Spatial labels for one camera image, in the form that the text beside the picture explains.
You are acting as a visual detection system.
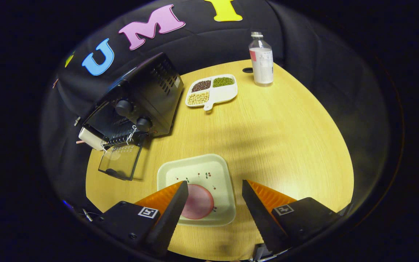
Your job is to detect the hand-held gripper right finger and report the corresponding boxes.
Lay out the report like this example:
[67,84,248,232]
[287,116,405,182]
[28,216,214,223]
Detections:
[242,179,341,255]

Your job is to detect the pile of yellow soybeans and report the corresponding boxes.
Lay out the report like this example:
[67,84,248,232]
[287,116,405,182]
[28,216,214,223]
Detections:
[188,91,210,106]

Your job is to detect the pile of green mung beans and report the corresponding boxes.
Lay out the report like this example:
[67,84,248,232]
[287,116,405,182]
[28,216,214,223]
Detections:
[213,77,235,87]

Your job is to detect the pink ham slice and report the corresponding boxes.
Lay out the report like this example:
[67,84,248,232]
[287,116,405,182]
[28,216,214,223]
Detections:
[181,184,215,220]

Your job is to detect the white pop-up toaster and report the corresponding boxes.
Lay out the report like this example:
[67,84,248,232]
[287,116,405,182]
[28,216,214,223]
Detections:
[79,127,104,150]

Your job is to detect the cream square plate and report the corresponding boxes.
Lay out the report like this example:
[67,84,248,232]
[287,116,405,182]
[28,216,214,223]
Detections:
[157,154,236,227]

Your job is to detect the white divided dish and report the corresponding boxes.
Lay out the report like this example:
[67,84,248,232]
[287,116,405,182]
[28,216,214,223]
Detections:
[185,74,238,111]

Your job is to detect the clear plastic bottle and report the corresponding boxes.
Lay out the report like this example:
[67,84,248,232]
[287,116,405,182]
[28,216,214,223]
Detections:
[249,32,274,87]

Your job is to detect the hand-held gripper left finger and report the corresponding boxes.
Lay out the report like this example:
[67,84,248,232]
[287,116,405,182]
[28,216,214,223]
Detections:
[95,181,189,257]

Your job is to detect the pile of dark red beans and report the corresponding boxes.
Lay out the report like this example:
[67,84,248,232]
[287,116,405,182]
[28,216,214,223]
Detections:
[191,80,212,92]

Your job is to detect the white cord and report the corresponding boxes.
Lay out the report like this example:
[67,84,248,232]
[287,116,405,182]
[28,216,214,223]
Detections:
[127,125,138,145]

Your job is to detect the black toaster oven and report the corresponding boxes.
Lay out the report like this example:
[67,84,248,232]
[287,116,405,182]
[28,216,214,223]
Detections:
[75,52,184,181]

